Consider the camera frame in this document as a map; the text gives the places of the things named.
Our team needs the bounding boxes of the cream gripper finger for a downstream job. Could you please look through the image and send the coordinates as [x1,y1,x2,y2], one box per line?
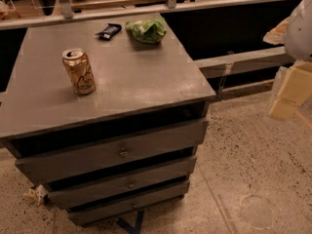
[268,60,312,121]
[263,19,289,45]

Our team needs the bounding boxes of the bottom grey drawer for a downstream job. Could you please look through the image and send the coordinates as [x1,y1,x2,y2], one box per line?
[68,180,189,225]

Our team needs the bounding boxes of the black snack wrapper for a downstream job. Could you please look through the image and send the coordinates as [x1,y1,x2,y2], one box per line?
[97,23,122,41]

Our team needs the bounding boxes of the middle grey drawer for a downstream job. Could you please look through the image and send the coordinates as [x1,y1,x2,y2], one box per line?
[49,155,196,210]

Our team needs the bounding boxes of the orange soda can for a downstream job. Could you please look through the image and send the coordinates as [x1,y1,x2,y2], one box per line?
[62,48,96,95]

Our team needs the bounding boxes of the grey drawer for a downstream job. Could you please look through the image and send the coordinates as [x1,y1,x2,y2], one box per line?
[49,155,196,210]
[16,118,208,184]
[68,180,189,225]

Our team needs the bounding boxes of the grey drawer cabinet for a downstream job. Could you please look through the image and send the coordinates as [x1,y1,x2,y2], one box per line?
[0,20,214,215]

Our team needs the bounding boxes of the blue tape on floor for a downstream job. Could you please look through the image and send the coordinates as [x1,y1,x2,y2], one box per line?
[116,210,145,234]

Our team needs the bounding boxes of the crumpled paper scrap on floor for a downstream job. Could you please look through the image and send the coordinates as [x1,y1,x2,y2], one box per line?
[22,184,48,206]

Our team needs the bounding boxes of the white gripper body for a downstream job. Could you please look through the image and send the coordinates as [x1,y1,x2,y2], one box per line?
[285,0,312,61]

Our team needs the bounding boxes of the green chip bag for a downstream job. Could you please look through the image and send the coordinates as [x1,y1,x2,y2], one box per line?
[125,18,167,44]

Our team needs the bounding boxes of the top grey drawer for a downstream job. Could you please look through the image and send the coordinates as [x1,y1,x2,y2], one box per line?
[16,118,208,184]

